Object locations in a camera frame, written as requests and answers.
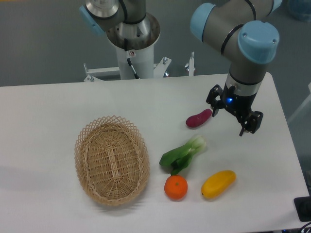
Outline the woven wicker basket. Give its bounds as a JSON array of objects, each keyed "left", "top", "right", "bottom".
[{"left": 74, "top": 116, "right": 150, "bottom": 206}]

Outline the yellow mango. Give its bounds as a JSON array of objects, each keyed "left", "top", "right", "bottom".
[{"left": 201, "top": 170, "right": 236, "bottom": 199}]

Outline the white metal base frame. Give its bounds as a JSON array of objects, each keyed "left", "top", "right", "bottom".
[{"left": 84, "top": 51, "right": 196, "bottom": 82}]

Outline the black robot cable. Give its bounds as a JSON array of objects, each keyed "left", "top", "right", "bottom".
[{"left": 123, "top": 38, "right": 141, "bottom": 80}]

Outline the green bok choy vegetable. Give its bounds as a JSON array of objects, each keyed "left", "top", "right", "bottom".
[{"left": 159, "top": 135, "right": 207, "bottom": 175}]

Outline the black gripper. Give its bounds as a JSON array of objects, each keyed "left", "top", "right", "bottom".
[{"left": 206, "top": 84, "right": 263, "bottom": 136}]

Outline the orange tangerine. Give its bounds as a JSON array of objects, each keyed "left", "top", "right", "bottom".
[{"left": 164, "top": 175, "right": 188, "bottom": 200}]

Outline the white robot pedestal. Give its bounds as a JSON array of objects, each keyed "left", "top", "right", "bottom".
[{"left": 106, "top": 12, "right": 161, "bottom": 80}]

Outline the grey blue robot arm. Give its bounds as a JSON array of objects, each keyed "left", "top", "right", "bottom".
[{"left": 79, "top": 0, "right": 281, "bottom": 133}]

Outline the black device at edge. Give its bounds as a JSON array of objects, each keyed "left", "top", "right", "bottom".
[{"left": 294, "top": 196, "right": 311, "bottom": 222}]

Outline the blue container in corner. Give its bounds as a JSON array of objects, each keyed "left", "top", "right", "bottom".
[{"left": 286, "top": 0, "right": 311, "bottom": 23}]

